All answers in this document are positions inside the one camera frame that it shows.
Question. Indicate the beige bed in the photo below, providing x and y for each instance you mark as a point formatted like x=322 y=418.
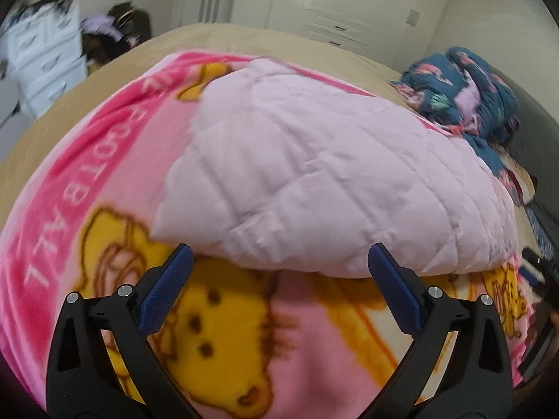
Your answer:
x=218 y=37

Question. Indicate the black tripod stand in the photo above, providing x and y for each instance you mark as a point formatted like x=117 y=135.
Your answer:
x=539 y=264

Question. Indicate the blue floral quilt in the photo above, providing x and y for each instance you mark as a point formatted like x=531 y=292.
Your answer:
x=463 y=87

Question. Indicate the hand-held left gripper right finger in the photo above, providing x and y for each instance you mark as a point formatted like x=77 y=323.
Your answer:
x=393 y=288

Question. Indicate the white drawer dresser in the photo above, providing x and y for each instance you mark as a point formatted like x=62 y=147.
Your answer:
x=48 y=61

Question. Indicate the pink quilted jacket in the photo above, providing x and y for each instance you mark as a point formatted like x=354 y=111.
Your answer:
x=305 y=174

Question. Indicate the white wardrobe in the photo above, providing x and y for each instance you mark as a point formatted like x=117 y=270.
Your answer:
x=349 y=8

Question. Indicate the pink printed bear blanket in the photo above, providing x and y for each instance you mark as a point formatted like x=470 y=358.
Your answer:
x=218 y=340

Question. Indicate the dark bag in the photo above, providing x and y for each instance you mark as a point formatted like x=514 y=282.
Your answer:
x=135 y=24

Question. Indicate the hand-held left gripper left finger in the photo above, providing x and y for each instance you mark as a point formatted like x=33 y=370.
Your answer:
x=168 y=288

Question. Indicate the purple cloth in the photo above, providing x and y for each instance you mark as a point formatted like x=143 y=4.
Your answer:
x=102 y=26

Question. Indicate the dark grey quilted headboard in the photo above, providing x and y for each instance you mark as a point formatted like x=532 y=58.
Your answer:
x=539 y=161

